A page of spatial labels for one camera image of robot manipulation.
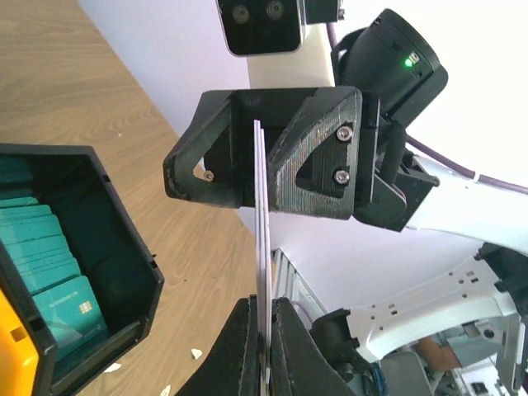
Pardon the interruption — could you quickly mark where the black right card bin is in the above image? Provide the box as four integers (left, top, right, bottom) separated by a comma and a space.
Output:
1, 144, 163, 395

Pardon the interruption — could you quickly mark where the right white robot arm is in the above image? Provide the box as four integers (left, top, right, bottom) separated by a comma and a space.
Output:
163, 1, 527, 256

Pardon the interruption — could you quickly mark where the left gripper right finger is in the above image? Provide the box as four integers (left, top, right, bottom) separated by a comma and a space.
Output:
271, 298, 354, 396

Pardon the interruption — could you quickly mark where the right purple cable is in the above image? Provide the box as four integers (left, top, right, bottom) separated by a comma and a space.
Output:
325, 22, 528, 197

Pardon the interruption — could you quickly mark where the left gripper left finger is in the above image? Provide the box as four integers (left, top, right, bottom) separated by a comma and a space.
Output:
176, 295, 260, 396

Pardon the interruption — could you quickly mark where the teal cards stack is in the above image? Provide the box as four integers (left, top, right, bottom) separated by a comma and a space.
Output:
1, 155, 108, 360

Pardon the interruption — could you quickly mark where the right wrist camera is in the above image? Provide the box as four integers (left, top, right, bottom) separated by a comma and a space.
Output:
216, 0, 346, 90

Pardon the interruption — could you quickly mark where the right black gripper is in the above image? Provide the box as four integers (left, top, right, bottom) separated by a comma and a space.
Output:
163, 87, 383, 222

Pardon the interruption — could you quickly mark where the orange middle card bin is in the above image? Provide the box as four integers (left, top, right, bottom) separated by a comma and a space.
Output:
1, 291, 39, 396

